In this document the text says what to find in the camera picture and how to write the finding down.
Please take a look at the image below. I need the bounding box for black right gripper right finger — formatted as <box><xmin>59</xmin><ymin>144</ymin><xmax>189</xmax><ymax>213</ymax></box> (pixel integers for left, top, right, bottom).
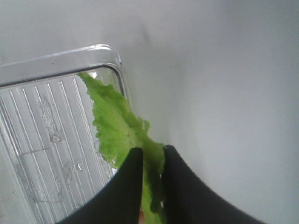
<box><xmin>162</xmin><ymin>145</ymin><xmax>261</xmax><ymax>224</ymax></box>

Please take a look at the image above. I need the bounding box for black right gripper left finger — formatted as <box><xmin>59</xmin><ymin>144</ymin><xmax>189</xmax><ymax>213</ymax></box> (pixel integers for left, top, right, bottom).
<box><xmin>59</xmin><ymin>148</ymin><xmax>143</xmax><ymax>224</ymax></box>

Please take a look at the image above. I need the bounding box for green lettuce leaf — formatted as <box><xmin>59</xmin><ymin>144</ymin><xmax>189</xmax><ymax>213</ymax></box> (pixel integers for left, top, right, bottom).
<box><xmin>78</xmin><ymin>72</ymin><xmax>167</xmax><ymax>224</ymax></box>

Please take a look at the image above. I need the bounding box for right clear plastic tray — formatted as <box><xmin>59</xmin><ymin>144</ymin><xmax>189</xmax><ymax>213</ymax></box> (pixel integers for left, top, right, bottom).
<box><xmin>0</xmin><ymin>44</ymin><xmax>126</xmax><ymax>224</ymax></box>

